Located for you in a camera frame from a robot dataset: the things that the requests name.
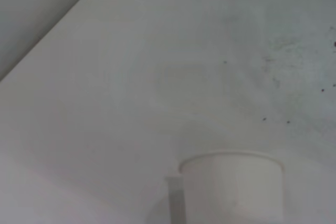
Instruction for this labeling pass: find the white paper cup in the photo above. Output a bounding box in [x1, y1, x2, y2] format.
[178, 150, 286, 224]

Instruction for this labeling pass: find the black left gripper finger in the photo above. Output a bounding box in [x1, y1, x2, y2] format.
[164, 175, 186, 224]

